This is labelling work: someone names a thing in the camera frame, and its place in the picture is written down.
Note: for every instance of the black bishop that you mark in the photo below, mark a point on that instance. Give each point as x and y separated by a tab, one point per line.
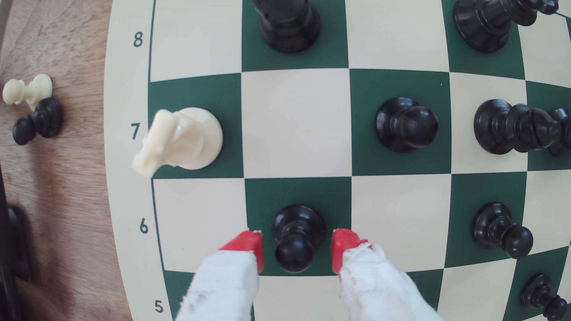
504	127

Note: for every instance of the white pawn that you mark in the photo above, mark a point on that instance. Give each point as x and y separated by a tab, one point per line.
38	87

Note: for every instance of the white knight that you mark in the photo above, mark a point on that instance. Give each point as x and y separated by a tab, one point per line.
187	138

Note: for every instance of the black pawn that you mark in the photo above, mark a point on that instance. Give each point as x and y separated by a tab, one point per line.
495	225
298	232
539	294
403	125
47	118

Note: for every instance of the black queen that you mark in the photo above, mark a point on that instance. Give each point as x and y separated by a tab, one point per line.
486	24

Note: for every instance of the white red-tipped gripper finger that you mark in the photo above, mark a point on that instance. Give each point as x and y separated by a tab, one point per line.
223	285
379	285

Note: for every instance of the black rook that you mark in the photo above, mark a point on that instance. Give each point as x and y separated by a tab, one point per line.
287	22

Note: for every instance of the green cream chess board mat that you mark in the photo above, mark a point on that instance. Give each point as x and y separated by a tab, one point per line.
294	125

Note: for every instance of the black blurry object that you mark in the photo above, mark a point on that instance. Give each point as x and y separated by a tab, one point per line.
15	249

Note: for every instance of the black knight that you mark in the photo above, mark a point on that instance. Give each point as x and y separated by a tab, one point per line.
564	133

